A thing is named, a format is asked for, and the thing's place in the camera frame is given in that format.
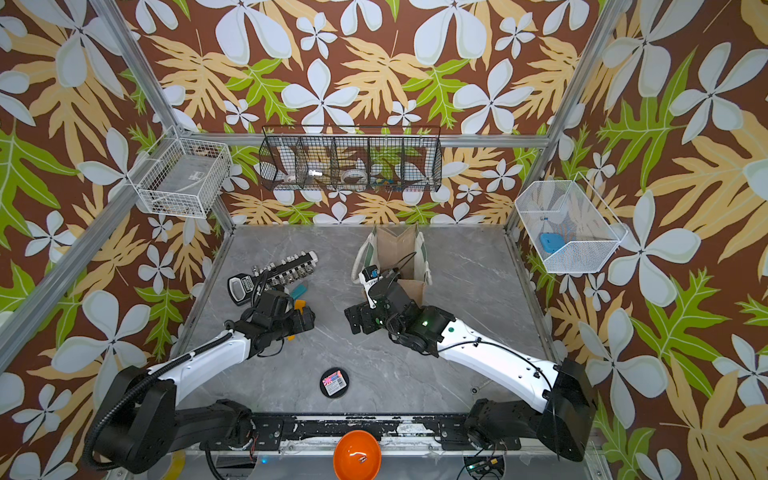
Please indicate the white wire basket right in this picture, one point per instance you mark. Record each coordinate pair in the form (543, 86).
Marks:
(577, 211)

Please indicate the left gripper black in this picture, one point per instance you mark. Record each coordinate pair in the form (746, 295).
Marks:
(301, 325)

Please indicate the round black tin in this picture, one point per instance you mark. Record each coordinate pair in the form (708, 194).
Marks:
(334, 383)

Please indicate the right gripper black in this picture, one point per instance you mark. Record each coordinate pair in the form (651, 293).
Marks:
(354, 318)

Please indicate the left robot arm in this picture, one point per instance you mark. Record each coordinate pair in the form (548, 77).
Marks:
(139, 420)

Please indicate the blue object in basket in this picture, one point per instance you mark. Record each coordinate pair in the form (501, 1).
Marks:
(551, 242)

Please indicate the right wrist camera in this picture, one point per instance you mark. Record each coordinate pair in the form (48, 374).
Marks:
(369, 276)

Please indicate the teal utility knife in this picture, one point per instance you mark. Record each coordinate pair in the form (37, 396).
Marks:
(298, 291)

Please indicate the white wire basket left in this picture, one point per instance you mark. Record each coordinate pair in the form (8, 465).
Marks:
(180, 175)

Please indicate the green christmas burlap pouch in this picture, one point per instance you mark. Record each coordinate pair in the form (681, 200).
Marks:
(402, 248)

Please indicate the black wire basket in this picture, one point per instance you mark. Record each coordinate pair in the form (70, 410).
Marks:
(350, 157)

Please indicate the orange bowl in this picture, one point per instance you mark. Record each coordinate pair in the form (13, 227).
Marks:
(357, 456)

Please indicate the socket set on black rail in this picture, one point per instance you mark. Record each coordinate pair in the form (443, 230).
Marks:
(241, 287)

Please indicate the white wire basket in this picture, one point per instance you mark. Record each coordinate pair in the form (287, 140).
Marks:
(180, 175)
(577, 211)

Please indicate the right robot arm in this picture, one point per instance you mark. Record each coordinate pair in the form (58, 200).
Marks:
(555, 402)

